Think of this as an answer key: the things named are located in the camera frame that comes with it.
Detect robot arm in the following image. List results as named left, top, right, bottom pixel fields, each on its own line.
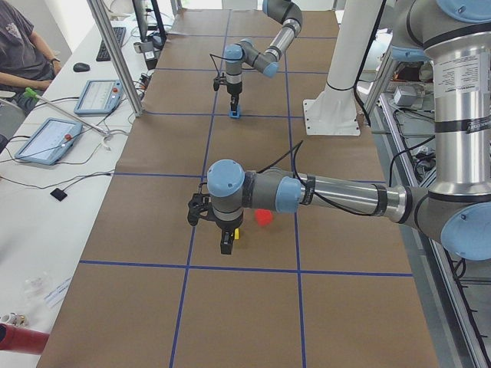
left=188, top=1, right=490, bottom=261
left=213, top=1, right=303, bottom=119

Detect blue block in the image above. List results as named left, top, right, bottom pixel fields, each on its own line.
left=229, top=110, right=240, bottom=119

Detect green handled metal rod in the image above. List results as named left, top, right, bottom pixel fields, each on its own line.
left=24, top=87, right=110, bottom=137

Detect aluminium frame post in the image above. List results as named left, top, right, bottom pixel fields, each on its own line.
left=87, top=0, right=143, bottom=117

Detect brown paper table cover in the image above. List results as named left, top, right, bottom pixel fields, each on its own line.
left=39, top=10, right=438, bottom=367

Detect far blue teach pendant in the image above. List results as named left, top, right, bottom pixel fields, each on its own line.
left=74, top=80, right=124, bottom=116

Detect red cylinder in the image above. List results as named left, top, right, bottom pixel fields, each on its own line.
left=1, top=324, right=50, bottom=355

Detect near blue teach pendant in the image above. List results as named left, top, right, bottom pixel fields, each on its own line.
left=15, top=118, right=83, bottom=166

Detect seated person grey shirt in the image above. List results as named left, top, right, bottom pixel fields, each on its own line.
left=1, top=1, right=62, bottom=114

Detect grey power adapter box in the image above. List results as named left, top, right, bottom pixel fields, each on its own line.
left=394, top=85, right=417, bottom=107

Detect small black square pad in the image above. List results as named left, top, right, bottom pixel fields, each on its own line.
left=50, top=188, right=68, bottom=202

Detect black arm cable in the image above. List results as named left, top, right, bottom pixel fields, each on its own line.
left=209, top=52, right=227, bottom=80
left=256, top=140, right=384, bottom=218

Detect black computer mouse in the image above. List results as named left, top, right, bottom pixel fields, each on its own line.
left=73, top=62, right=91, bottom=73

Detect red block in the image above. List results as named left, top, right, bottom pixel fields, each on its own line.
left=254, top=209, right=273, bottom=227

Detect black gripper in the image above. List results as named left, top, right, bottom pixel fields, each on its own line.
left=216, top=214, right=243, bottom=255
left=226, top=81, right=242, bottom=113

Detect black keyboard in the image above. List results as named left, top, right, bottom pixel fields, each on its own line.
left=95, top=26, right=127, bottom=63

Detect blue teach pendant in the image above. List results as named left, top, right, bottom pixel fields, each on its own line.
left=74, top=80, right=124, bottom=116
left=15, top=118, right=83, bottom=166

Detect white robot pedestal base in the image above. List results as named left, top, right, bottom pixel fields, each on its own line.
left=303, top=0, right=386, bottom=136

